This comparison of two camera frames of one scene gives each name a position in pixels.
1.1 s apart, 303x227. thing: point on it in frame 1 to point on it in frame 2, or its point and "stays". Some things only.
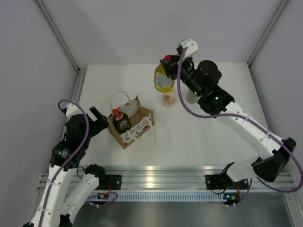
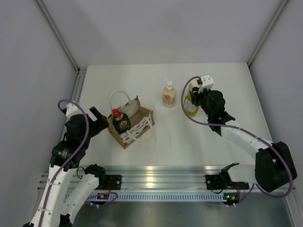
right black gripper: x=171 y=66 to x=196 y=95
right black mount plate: x=215 y=181 stays
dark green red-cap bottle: x=121 y=121 stays
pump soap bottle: x=169 y=100 stays
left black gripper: x=101 y=121 stays
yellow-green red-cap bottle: x=162 y=82 to x=191 y=109
